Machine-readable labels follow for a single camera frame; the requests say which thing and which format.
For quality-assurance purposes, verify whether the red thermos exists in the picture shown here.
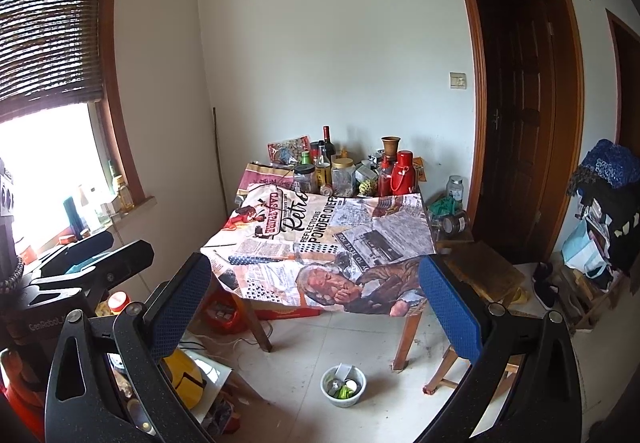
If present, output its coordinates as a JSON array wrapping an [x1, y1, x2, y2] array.
[[389, 150, 416, 196]]

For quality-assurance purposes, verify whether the dark wooden door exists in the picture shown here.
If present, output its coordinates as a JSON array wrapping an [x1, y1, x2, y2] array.
[[605, 8, 640, 150], [451, 0, 586, 265]]

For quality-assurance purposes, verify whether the red sauce bottle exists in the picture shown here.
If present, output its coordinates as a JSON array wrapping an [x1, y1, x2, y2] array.
[[377, 157, 394, 196]]

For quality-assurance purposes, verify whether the printed tablecloth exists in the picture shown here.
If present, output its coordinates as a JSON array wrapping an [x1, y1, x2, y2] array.
[[201, 183, 437, 320]]

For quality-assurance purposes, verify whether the red plastic basket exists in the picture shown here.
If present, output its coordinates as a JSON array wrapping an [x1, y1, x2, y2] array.
[[202, 290, 247, 335]]

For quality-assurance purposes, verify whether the brown window frame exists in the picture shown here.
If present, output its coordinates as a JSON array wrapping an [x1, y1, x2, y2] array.
[[39, 0, 157, 225]]

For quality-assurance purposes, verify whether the thin wooden stick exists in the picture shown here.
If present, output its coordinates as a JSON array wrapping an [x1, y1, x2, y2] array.
[[212, 106, 229, 220]]

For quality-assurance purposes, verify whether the gold lid glass jar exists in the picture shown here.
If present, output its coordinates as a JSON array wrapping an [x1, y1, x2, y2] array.
[[330, 157, 357, 198]]

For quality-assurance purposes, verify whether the dark teal bottle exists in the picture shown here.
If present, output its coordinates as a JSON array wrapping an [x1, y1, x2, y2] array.
[[62, 196, 86, 242]]

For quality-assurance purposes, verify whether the pink printed woven bag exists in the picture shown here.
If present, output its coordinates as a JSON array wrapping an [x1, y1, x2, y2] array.
[[234, 161, 301, 210]]

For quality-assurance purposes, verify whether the silver foil packaging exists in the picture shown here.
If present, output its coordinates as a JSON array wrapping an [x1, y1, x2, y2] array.
[[359, 155, 384, 179]]

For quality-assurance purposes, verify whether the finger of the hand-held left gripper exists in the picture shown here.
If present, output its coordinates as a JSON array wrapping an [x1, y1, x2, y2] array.
[[39, 229, 116, 277], [29, 239, 156, 295]]

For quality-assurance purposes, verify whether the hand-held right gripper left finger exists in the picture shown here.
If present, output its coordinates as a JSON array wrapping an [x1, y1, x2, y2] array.
[[44, 252, 214, 443]]

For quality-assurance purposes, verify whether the orange lid bottle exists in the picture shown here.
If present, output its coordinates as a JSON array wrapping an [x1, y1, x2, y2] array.
[[107, 291, 132, 317]]

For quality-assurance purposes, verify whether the wooden crate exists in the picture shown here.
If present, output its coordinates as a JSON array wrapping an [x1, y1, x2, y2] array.
[[559, 267, 627, 332]]

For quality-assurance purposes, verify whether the wooden stool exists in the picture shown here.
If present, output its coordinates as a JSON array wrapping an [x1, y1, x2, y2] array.
[[421, 240, 527, 395]]

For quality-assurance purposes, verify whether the blue clothes pile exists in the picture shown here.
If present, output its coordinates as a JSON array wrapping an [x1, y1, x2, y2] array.
[[567, 138, 640, 194]]

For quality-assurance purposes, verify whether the clear bottle yellow label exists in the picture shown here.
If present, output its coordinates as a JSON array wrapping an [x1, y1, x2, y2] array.
[[315, 140, 332, 187]]

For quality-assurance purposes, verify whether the green plastic bag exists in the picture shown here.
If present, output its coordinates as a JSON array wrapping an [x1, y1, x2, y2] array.
[[427, 196, 464, 220]]

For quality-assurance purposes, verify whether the red snack packet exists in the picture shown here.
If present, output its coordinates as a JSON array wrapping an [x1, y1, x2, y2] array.
[[266, 135, 312, 164]]

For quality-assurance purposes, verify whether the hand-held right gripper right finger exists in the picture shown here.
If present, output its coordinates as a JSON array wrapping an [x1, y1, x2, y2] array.
[[415, 254, 587, 443]]

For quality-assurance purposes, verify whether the yellow oil bottle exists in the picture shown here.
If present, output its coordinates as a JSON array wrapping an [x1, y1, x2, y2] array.
[[108, 160, 135, 212]]

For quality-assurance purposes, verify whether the white plastic bowl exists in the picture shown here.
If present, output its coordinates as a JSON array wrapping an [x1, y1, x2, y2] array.
[[320, 364, 367, 408]]

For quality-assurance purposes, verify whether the orange garment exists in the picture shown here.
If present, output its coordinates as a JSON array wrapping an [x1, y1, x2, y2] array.
[[0, 348, 52, 440]]

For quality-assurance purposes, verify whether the yellow black bag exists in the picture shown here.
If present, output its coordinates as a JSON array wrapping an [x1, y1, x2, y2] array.
[[164, 347, 207, 410]]

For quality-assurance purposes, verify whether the clear plastic bottle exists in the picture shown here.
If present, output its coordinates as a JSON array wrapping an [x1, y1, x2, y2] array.
[[77, 184, 101, 232]]

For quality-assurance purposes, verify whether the white board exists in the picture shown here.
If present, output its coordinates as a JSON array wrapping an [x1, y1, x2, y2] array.
[[189, 355, 234, 425]]

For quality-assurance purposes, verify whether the black clothes pile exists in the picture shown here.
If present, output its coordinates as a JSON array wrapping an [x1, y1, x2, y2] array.
[[574, 182, 640, 295]]

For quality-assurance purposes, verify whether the red flat box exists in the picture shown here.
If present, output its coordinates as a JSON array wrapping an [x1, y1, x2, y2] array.
[[271, 305, 322, 320]]

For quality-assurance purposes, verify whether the dark wine bottle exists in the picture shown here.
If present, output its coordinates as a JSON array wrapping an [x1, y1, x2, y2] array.
[[321, 125, 337, 164]]

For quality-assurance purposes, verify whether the black lid glass jar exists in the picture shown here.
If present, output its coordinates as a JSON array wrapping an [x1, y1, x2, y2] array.
[[293, 164, 317, 196]]

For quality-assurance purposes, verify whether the light blue plastic bag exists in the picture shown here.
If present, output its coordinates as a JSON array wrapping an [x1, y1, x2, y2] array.
[[560, 217, 609, 280]]

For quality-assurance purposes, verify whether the brown clay vase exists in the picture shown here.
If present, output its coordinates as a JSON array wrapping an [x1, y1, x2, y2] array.
[[380, 136, 402, 162]]

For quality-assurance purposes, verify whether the bamboo window blind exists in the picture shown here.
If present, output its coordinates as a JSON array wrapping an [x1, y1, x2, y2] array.
[[0, 0, 114, 104]]

